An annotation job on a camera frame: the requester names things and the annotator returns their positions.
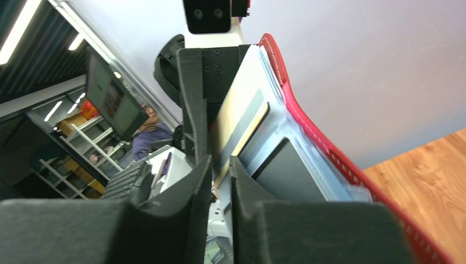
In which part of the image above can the gold striped card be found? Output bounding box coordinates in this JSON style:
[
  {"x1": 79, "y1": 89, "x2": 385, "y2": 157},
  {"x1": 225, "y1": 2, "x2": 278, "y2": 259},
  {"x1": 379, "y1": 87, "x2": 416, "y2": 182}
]
[{"x1": 209, "y1": 45, "x2": 269, "y2": 189}]

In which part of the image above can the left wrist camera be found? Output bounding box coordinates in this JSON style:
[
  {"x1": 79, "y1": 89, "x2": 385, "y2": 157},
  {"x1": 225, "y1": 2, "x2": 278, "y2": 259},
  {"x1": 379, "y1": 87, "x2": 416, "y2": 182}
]
[{"x1": 182, "y1": 0, "x2": 251, "y2": 48}]

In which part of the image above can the person in purple shirt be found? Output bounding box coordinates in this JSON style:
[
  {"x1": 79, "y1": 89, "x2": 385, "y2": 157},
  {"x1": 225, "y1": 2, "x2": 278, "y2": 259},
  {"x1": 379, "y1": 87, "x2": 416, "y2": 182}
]
[{"x1": 132, "y1": 104, "x2": 173, "y2": 162}]

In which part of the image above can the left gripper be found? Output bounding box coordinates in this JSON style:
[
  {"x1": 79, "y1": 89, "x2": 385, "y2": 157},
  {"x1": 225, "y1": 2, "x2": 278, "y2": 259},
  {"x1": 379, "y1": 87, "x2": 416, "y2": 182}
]
[{"x1": 177, "y1": 44, "x2": 250, "y2": 166}]

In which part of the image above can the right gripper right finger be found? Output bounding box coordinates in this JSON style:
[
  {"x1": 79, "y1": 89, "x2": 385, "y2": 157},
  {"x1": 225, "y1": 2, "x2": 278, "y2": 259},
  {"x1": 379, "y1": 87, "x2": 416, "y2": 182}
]
[{"x1": 229, "y1": 157, "x2": 416, "y2": 263}]

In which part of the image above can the metal storage shelving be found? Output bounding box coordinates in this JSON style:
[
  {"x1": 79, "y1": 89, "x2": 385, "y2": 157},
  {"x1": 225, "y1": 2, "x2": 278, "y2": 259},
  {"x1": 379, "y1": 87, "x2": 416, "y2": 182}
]
[{"x1": 27, "y1": 103, "x2": 132, "y2": 199}]

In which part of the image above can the red leather card holder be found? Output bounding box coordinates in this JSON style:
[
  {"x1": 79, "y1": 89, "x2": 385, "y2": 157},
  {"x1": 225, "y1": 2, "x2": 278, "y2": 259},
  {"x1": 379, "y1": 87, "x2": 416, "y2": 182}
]
[{"x1": 259, "y1": 33, "x2": 452, "y2": 263}]

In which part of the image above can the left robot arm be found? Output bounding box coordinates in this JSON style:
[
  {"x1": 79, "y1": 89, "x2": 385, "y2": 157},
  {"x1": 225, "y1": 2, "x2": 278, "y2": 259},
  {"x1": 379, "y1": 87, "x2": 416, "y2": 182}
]
[{"x1": 153, "y1": 34, "x2": 249, "y2": 166}]

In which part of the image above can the black computer monitor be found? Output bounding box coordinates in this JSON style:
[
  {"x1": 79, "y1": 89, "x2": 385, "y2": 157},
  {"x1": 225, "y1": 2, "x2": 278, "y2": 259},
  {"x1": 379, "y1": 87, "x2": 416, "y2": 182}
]
[{"x1": 85, "y1": 47, "x2": 148, "y2": 141}]

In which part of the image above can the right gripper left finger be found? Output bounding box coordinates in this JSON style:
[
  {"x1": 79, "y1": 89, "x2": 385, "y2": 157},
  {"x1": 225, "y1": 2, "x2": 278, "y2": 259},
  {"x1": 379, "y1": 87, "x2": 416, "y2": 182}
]
[{"x1": 1, "y1": 155, "x2": 212, "y2": 263}]

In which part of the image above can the black keyboard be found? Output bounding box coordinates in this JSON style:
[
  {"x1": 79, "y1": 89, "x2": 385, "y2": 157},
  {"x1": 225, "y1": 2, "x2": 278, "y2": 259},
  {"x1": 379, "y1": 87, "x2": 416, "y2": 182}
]
[{"x1": 101, "y1": 161, "x2": 154, "y2": 206}]

